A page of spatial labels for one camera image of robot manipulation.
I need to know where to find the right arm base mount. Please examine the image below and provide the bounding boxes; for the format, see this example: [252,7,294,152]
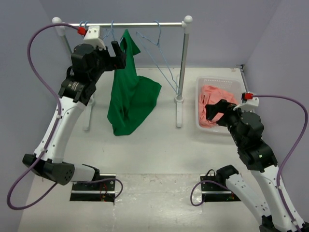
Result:
[201,183,240,202]

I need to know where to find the green t shirt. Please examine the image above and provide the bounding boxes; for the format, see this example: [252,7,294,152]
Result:
[107,29,162,136]

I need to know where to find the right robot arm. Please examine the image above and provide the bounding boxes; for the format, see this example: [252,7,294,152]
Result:
[205,99,309,232]

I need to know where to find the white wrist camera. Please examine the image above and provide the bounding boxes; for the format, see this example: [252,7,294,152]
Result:
[233,92,259,112]
[83,26,106,50]

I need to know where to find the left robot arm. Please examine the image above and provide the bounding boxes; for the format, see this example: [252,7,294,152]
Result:
[22,41,126,190]

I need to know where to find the pink cloth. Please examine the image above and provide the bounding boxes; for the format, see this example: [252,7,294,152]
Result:
[198,85,239,128]

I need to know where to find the blue wire hanger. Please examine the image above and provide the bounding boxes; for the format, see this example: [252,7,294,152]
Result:
[103,20,122,44]
[136,20,181,94]
[79,21,90,28]

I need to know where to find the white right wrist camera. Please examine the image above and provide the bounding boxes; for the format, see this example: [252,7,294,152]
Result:
[233,92,259,112]

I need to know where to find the white clothes rack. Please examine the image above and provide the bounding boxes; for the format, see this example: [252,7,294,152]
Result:
[52,15,193,132]

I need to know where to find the white plastic basket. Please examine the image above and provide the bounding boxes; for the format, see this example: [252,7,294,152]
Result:
[195,76,244,135]

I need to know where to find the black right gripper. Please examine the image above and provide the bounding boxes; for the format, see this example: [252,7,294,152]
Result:
[205,98,251,146]

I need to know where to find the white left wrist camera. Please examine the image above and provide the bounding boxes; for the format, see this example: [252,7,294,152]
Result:
[83,26,106,50]

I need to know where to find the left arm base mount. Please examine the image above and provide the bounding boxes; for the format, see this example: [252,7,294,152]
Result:
[70,174,116,203]

